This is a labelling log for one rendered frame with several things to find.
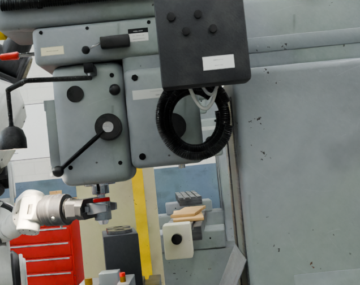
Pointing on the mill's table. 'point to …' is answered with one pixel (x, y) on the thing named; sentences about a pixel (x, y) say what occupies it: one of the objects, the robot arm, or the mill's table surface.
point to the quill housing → (84, 178)
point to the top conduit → (38, 3)
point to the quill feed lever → (113, 123)
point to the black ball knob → (114, 89)
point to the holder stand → (123, 251)
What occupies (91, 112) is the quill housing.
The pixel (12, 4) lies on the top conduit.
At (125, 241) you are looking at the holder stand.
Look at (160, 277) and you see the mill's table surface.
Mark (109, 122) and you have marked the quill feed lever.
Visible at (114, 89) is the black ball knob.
